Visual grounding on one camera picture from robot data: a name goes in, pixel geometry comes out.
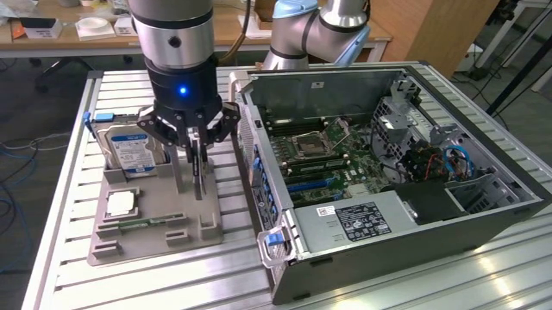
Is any cardboard box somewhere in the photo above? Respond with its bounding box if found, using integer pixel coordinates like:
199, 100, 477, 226
252, 0, 276, 23

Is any white box with black lid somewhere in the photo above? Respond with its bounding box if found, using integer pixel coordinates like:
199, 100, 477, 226
20, 17, 64, 39

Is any flat white box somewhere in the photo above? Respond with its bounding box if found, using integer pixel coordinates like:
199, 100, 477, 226
238, 15, 274, 40

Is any hard disk with blue carrier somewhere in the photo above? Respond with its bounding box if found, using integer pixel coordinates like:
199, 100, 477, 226
80, 109, 169, 179

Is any green RAM stick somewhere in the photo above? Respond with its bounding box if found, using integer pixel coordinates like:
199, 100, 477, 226
116, 218, 172, 231

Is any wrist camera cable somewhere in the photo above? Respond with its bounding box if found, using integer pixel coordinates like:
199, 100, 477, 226
227, 0, 254, 56

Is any grey metal disk bay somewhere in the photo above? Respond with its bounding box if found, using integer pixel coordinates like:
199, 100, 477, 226
370, 79, 431, 159
446, 174, 518, 216

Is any silver CPU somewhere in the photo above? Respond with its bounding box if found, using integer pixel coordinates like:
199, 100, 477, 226
105, 192, 137, 218

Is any black open PC case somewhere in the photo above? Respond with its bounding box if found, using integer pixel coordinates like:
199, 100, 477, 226
227, 63, 552, 306

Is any CPU socket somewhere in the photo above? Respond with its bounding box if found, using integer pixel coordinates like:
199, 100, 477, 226
291, 132, 331, 160

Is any black plastic air shroud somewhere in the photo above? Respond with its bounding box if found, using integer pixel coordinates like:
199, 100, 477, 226
394, 180, 469, 226

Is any grey parts rack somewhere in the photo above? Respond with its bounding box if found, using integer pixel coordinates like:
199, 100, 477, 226
85, 131, 226, 269

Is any green graphics card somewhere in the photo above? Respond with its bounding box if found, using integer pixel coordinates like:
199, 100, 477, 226
188, 127, 210, 202

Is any grey card retention latch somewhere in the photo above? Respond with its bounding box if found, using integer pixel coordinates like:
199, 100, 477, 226
227, 70, 250, 138

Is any small white box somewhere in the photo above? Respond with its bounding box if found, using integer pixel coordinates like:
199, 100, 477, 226
113, 16, 135, 37

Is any white floor box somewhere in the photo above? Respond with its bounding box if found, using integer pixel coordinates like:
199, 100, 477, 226
455, 43, 484, 74

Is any white box with round recess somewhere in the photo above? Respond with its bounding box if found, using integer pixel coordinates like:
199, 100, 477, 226
75, 17, 117, 41

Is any silver chipset heatsink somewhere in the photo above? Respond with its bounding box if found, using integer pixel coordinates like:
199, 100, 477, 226
343, 184, 371, 198

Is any black chair base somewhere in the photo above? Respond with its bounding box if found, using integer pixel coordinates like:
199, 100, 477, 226
32, 57, 93, 94

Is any clear plastic bag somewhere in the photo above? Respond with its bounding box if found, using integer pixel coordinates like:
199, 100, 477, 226
0, 0, 40, 25

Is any wooden desk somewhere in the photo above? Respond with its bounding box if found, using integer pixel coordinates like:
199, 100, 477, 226
0, 0, 394, 70

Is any black tripod pole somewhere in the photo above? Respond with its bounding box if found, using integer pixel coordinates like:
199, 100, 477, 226
485, 0, 552, 117

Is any blue wire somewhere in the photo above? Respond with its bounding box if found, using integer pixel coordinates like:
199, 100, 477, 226
442, 145, 478, 180

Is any black internal wire bundle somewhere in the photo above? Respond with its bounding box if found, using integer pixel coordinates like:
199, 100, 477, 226
378, 141, 447, 183

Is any wooden cabinet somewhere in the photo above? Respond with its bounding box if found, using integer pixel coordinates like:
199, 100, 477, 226
387, 0, 504, 78

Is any blue floor cable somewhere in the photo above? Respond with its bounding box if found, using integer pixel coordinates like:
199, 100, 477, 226
0, 141, 40, 275

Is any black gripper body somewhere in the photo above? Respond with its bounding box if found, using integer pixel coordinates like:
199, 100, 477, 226
144, 57, 223, 130

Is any grey power supply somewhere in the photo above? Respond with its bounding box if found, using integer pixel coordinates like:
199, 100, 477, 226
292, 189, 422, 254

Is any green motherboard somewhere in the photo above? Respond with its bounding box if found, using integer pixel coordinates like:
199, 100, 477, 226
258, 109, 405, 209

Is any metal socket cover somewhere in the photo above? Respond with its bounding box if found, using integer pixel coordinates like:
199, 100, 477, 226
322, 116, 353, 154

